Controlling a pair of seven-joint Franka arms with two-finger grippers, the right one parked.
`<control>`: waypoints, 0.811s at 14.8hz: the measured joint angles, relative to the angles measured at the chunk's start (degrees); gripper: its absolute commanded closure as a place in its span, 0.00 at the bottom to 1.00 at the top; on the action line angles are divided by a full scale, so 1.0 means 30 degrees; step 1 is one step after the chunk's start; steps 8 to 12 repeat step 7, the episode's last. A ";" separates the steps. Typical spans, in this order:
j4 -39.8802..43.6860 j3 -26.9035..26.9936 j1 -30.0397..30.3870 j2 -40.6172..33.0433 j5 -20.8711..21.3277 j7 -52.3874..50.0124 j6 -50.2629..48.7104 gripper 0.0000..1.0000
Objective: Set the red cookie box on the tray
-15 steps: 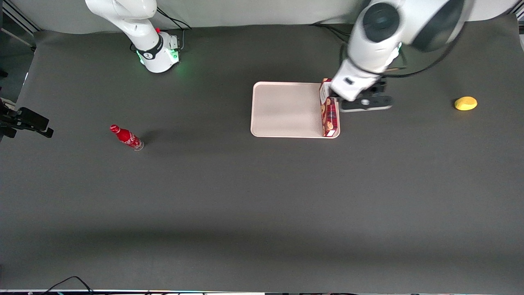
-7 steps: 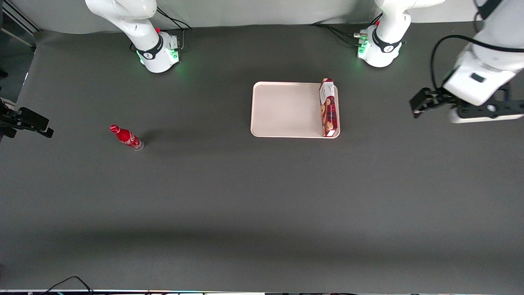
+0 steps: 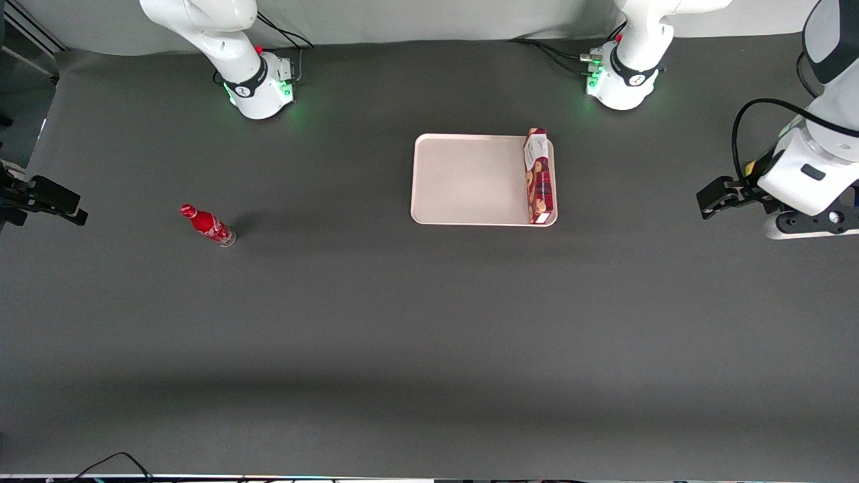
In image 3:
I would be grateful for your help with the red cookie box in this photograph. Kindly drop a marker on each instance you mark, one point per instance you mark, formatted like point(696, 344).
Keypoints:
point(540, 181)

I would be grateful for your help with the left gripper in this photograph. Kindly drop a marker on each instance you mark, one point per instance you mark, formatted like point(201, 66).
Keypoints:
point(745, 192)

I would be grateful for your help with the red cola bottle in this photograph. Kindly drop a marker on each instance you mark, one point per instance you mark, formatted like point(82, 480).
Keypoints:
point(207, 225)

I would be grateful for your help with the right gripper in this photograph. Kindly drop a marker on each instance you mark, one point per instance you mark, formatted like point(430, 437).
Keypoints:
point(20, 195)

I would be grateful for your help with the pale pink plastic tray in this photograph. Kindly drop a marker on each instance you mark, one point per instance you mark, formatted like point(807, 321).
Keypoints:
point(470, 181)

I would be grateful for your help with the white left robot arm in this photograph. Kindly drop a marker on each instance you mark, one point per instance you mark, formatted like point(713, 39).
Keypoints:
point(631, 67)

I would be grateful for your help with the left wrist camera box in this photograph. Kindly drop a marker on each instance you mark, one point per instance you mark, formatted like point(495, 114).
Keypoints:
point(805, 227)

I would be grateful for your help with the small yellow round object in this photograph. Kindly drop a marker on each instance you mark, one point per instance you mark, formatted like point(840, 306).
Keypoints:
point(755, 168)

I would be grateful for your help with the aluminium frame rail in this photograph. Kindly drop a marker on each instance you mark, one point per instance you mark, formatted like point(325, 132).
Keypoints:
point(33, 27)

